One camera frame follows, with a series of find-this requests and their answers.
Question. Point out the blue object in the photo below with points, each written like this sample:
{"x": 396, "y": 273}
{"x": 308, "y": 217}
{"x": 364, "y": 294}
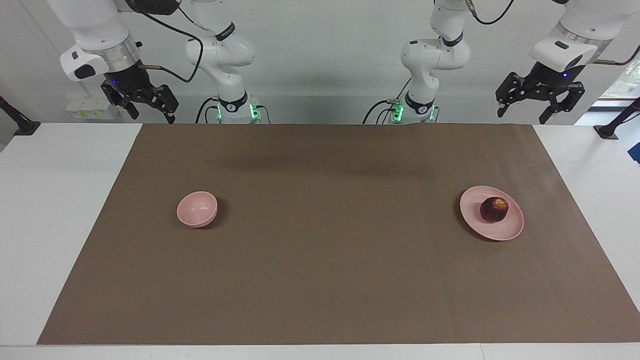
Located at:
{"x": 635, "y": 152}

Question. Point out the brown table mat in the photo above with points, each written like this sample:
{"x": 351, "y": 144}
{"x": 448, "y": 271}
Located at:
{"x": 320, "y": 270}

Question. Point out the dark red apple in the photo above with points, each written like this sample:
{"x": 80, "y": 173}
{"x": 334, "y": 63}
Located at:
{"x": 494, "y": 210}

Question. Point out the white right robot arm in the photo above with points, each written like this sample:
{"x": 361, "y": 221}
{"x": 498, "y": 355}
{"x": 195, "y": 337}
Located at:
{"x": 225, "y": 50}

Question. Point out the white power strip box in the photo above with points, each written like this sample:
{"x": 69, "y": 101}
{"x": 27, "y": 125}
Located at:
{"x": 82, "y": 113}

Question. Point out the pink plate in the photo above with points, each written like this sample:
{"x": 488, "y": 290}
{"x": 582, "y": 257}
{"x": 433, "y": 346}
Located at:
{"x": 487, "y": 227}

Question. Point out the black camera stand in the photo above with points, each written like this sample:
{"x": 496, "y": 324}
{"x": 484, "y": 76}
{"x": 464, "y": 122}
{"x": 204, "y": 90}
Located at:
{"x": 22, "y": 125}
{"x": 612, "y": 127}

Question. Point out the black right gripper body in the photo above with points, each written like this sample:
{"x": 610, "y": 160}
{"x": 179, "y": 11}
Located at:
{"x": 132, "y": 82}

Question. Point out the window with dark frame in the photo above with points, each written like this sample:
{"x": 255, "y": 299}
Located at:
{"x": 625, "y": 82}

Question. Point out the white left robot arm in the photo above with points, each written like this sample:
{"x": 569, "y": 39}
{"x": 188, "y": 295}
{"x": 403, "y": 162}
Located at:
{"x": 435, "y": 55}

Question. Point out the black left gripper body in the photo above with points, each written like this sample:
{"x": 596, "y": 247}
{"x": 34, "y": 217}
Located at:
{"x": 547, "y": 82}

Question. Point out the pink bowl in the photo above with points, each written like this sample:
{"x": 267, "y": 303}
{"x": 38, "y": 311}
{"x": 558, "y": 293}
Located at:
{"x": 196, "y": 210}

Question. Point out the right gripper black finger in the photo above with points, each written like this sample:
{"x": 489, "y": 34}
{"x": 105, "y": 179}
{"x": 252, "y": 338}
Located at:
{"x": 167, "y": 102}
{"x": 117, "y": 97}

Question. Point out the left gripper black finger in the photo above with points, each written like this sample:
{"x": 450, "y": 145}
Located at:
{"x": 568, "y": 97}
{"x": 511, "y": 90}

